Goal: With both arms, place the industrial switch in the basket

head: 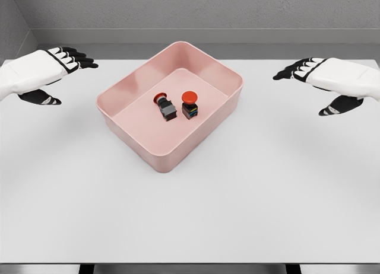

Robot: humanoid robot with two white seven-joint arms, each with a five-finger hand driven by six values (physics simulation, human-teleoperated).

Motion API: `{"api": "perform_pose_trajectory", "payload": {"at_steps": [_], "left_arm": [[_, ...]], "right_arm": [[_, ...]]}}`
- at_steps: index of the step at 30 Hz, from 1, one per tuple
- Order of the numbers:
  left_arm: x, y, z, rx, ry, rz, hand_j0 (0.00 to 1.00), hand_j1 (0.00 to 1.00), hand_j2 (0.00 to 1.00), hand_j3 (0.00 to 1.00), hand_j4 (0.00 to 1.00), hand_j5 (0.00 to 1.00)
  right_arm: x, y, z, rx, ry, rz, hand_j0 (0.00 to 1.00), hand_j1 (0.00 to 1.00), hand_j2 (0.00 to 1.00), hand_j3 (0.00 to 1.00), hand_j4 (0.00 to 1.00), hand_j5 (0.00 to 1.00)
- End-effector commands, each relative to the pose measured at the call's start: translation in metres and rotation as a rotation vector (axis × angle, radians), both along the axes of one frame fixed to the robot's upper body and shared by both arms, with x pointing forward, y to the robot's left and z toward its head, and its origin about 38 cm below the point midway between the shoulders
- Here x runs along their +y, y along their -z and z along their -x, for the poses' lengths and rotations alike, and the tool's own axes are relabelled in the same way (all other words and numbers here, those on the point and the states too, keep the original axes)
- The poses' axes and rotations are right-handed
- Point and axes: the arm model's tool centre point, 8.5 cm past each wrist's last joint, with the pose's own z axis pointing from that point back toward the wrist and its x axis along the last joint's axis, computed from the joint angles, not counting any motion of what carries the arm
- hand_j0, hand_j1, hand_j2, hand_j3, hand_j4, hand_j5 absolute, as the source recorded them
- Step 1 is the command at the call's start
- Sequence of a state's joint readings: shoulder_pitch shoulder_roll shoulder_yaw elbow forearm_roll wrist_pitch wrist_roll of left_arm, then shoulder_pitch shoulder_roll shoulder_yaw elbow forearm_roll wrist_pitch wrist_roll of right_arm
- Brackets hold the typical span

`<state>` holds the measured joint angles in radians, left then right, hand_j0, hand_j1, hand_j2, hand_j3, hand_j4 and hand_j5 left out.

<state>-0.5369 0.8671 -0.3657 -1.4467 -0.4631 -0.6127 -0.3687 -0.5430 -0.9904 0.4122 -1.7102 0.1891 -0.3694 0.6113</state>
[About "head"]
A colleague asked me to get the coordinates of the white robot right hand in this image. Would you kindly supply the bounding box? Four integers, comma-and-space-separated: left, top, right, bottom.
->
273, 57, 372, 117

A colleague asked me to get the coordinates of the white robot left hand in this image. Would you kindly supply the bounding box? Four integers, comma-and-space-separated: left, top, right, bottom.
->
8, 46, 99, 106

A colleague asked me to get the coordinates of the pink plastic basket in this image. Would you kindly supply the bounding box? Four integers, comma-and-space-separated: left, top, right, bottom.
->
95, 41, 245, 174

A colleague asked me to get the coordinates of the red button switch grey body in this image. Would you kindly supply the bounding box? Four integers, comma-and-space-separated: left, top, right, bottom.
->
153, 92, 179, 123

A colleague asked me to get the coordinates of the red mushroom button switch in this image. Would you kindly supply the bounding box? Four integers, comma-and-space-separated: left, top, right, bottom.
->
181, 91, 200, 120

